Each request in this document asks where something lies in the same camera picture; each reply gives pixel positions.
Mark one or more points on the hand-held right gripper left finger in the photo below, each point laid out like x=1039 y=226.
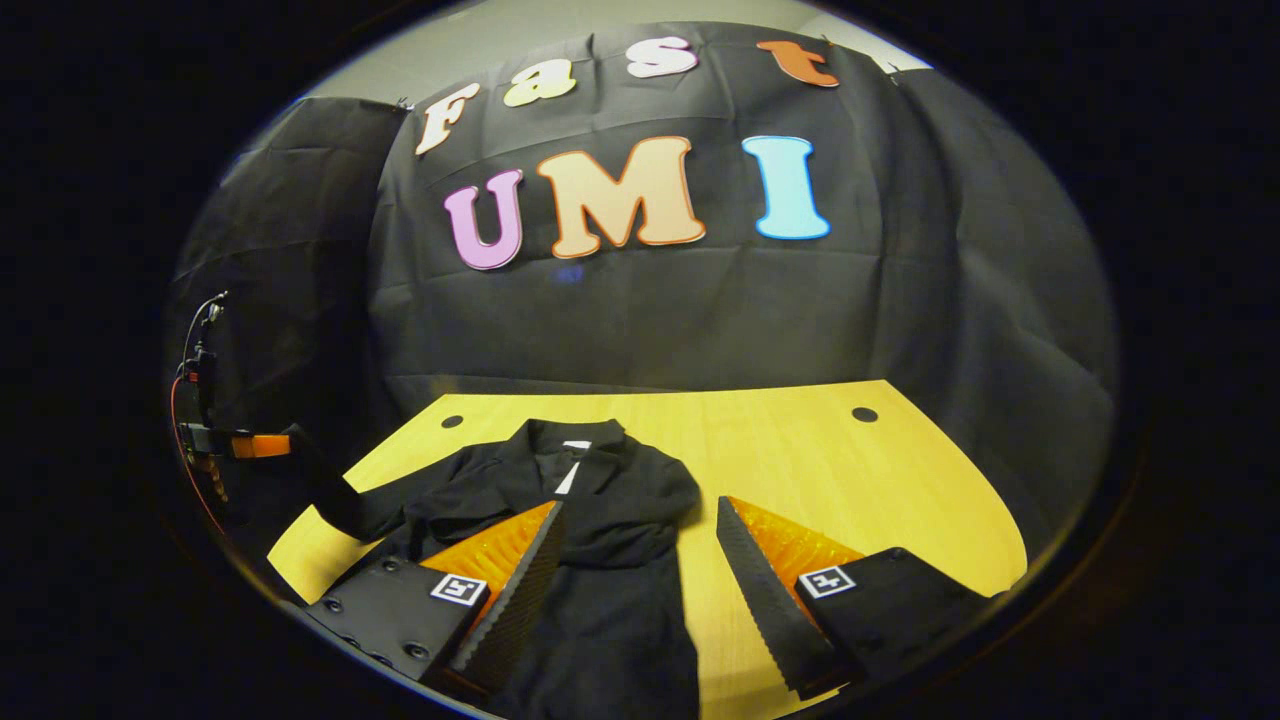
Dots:
x=520 y=600

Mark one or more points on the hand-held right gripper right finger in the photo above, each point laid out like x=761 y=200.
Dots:
x=770 y=600

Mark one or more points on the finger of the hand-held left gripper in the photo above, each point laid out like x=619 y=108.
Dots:
x=262 y=445

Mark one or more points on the black button shirt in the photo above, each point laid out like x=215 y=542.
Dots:
x=620 y=500

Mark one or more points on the black backdrop cloth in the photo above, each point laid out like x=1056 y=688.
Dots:
x=700 y=310

